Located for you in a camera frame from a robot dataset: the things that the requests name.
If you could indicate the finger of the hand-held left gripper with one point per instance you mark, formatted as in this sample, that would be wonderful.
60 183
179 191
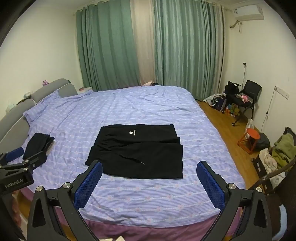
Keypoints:
15 154
34 160

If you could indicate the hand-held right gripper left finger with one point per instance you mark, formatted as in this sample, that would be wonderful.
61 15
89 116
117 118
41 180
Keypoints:
89 185

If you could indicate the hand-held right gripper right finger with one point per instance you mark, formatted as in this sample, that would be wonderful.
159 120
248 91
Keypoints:
211 185

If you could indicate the black pants with white logo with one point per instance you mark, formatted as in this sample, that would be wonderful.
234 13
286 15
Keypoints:
143 157

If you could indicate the folded black pants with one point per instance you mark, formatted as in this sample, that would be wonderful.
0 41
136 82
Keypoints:
37 143

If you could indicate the lilac striped pillow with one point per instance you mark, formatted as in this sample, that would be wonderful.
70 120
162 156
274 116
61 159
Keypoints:
44 105

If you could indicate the white patterned cloth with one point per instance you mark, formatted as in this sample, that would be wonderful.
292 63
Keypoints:
268 161

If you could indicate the orange stool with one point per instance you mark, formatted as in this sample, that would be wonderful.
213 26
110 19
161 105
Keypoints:
253 134

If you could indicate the black bag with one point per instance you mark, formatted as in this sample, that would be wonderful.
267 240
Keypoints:
263 141

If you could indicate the small white plastic bag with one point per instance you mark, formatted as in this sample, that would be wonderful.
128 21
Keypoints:
249 125

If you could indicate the grey padded headboard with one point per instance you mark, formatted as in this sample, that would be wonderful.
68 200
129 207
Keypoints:
53 89

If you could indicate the small pink figure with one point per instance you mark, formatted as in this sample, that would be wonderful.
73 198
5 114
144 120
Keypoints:
45 81

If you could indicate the pile of colourful toys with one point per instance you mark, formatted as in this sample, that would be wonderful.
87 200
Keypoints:
232 109

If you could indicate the dark blue bag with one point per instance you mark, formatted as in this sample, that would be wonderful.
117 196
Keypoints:
219 104

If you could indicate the green cloth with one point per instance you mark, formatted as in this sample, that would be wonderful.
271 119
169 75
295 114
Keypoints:
283 147

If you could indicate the white nightstand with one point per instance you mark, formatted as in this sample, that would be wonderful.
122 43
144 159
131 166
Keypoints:
84 90

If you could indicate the white plastic bag with print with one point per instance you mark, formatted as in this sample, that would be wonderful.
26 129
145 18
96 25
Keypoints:
211 99

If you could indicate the bed with lilac striped sheet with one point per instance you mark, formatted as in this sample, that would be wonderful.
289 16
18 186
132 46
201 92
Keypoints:
129 109

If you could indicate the pink plush toy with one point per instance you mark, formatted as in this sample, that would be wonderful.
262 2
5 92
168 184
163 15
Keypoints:
244 98

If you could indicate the black handbag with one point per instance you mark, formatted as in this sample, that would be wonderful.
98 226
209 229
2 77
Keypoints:
232 88

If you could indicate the black chair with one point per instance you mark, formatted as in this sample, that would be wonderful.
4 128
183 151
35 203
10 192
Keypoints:
252 89

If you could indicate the beige sheer curtain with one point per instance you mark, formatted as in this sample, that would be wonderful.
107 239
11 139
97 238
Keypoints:
143 46

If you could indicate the white air conditioner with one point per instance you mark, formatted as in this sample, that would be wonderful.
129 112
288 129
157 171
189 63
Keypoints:
248 12

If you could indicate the wall socket with plug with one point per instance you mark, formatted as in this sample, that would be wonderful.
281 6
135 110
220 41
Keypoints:
244 65

